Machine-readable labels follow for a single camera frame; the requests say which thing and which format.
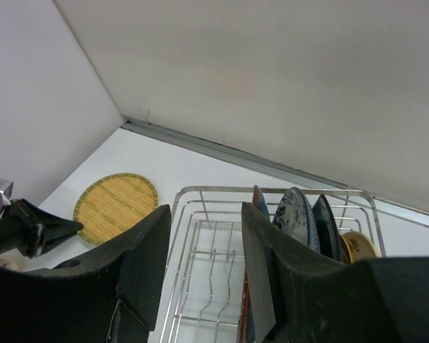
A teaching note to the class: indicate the yellow woven round plate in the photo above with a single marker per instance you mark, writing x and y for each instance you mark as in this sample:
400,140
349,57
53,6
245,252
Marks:
113,204

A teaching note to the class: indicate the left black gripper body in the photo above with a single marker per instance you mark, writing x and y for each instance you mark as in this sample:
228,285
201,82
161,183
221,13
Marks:
22,228

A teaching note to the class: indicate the yellow black patterned plate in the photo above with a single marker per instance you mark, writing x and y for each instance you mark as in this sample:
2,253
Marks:
359,246

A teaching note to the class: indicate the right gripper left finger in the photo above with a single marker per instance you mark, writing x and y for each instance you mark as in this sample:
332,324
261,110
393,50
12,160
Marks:
109,294

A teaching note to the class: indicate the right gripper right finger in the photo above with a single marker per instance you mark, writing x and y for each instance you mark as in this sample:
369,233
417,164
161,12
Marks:
299,295

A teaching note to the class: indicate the dark blue round plate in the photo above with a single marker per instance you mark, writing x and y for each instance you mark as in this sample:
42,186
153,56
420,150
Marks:
246,330

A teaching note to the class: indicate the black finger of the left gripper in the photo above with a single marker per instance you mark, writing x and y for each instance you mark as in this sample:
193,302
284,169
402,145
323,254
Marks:
60,230

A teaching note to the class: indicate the small cream plate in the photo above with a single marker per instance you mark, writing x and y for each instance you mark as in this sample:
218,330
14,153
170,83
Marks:
12,260

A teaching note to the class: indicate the wire dish rack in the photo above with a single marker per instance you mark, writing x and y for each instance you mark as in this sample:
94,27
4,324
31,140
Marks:
208,295

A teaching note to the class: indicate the blue floral white plate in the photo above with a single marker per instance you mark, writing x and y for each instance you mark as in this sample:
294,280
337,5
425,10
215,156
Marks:
294,217

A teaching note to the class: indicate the teal square plate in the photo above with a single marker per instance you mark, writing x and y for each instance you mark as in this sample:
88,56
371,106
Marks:
330,245

